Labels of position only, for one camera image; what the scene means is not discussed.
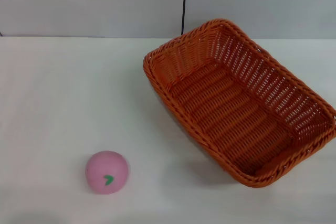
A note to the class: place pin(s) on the pink peach toy ball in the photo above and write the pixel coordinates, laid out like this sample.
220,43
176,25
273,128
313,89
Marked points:
105,166

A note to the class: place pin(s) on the black vertical wall strip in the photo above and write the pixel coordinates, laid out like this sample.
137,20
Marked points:
184,1

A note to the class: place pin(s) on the orange woven plastic basket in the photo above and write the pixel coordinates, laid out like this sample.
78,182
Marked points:
225,108

